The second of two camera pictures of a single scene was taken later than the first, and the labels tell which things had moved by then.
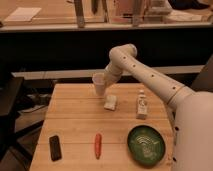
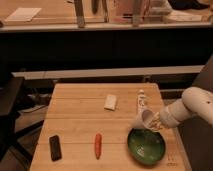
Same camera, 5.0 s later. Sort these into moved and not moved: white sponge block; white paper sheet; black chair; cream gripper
Moved: cream gripper
Not moved: white paper sheet; black chair; white sponge block
